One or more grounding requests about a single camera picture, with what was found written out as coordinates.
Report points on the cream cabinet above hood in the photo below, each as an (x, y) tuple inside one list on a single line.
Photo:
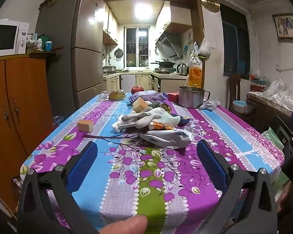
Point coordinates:
[(173, 17)]

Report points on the grey refrigerator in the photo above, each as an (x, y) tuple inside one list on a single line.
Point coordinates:
[(83, 46)]

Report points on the round gold wall clock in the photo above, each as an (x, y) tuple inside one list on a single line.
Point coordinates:
[(210, 2)]

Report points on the blue plastic basin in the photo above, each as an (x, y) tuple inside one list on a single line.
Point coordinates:
[(239, 106)]

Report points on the cream kitchen base cabinets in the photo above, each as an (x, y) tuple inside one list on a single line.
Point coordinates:
[(136, 80)]

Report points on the framed wall picture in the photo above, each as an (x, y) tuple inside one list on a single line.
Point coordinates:
[(287, 26)]

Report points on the person's left hand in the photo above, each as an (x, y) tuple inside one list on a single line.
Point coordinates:
[(127, 225)]

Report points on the yellow sponge block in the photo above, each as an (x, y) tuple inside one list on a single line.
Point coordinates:
[(139, 105), (85, 126)]

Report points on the steel electric pan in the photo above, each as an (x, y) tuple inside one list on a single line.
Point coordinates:
[(109, 68)]

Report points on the white plastic bag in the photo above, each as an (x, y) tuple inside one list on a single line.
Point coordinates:
[(168, 137), (205, 47)]

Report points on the steel range hood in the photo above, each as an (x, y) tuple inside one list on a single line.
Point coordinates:
[(169, 45)]

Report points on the kitchen window with bars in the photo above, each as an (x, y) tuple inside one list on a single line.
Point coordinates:
[(136, 46)]

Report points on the ceiling lamp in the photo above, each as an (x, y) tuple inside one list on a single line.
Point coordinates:
[(143, 9)]

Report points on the wooden side table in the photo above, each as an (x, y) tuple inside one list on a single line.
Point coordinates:
[(266, 112)]

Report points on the white microwave oven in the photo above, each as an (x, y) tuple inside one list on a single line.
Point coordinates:
[(7, 37)]

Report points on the cream wall cabinets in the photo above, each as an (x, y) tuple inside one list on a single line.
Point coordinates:
[(109, 26)]

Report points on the orange and white packet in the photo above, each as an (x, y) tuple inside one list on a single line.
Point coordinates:
[(158, 126)]

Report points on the hanging round pan lid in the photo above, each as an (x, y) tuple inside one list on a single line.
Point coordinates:
[(118, 53)]

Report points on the gold foil wrapper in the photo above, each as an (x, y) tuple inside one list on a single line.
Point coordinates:
[(166, 107)]

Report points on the red apple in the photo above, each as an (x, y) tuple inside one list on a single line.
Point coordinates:
[(137, 89)]

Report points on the small red box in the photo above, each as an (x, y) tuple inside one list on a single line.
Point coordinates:
[(173, 97)]

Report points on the steel kettle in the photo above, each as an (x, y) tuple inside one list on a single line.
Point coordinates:
[(182, 69)]

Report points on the blue plastic bag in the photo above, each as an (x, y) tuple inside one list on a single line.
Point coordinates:
[(59, 120)]

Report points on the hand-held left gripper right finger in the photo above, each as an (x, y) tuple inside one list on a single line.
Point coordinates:
[(210, 160)]

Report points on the small white bottle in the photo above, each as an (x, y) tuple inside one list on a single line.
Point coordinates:
[(39, 44)]

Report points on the white face mask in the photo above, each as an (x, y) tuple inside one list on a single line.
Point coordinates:
[(116, 126)]

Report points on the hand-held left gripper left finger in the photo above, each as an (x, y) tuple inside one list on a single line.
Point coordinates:
[(84, 165)]

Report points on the white plastic sheet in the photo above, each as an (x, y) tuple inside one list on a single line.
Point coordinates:
[(280, 93)]

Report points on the small blue box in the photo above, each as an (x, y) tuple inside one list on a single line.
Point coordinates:
[(184, 120)]

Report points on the floral purple blue tablecloth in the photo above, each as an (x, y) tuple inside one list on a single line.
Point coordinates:
[(136, 175)]

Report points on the bread bun in plastic bag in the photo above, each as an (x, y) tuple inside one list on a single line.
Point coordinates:
[(117, 95)]

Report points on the stacked red green bowls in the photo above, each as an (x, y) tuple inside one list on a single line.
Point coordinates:
[(257, 82)]

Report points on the dark window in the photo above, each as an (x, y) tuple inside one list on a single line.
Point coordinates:
[(234, 46)]

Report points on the orange wooden cabinet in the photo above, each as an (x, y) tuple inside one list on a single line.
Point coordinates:
[(14, 117)]

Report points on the black wok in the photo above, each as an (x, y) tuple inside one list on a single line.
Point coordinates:
[(166, 63)]

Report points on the wooden chair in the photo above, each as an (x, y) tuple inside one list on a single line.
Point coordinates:
[(235, 87)]

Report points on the orange juice bottle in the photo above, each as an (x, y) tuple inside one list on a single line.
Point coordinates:
[(195, 72)]

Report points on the purple snack packet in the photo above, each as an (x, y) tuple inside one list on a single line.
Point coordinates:
[(149, 97)]

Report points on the white knit glove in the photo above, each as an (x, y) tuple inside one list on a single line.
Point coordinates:
[(156, 117)]

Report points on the hanging white plastic bag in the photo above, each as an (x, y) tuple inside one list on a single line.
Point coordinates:
[(205, 47)]

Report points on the grey glove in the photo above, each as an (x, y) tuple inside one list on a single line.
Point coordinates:
[(210, 104)]

